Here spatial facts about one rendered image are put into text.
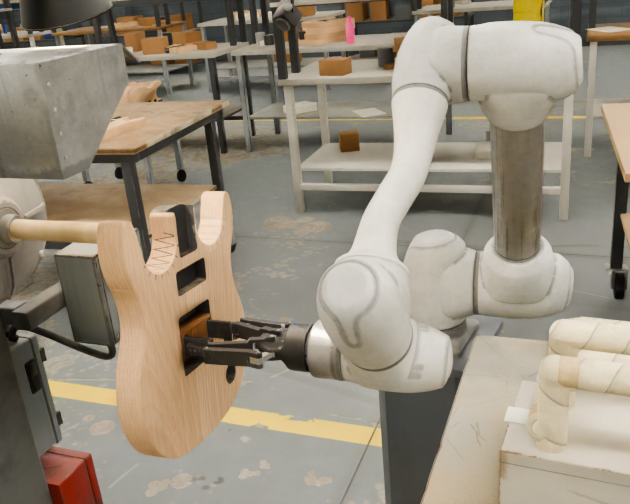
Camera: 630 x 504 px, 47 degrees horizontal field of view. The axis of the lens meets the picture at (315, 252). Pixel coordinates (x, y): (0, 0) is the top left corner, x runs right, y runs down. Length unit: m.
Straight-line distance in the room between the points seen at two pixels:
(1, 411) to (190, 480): 1.18
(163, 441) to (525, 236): 0.86
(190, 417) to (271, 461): 1.43
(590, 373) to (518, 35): 0.69
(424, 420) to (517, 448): 1.03
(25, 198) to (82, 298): 0.28
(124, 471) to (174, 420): 1.57
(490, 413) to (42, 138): 0.77
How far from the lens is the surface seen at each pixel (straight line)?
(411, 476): 2.00
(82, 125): 0.99
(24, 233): 1.24
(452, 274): 1.72
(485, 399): 1.23
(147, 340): 1.10
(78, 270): 1.50
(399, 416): 1.90
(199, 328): 1.23
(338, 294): 0.89
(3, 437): 1.60
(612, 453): 0.86
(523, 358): 1.35
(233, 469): 2.64
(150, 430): 1.14
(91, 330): 1.55
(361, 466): 2.59
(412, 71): 1.31
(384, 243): 0.98
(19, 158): 0.99
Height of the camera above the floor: 1.62
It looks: 22 degrees down
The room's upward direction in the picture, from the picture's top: 5 degrees counter-clockwise
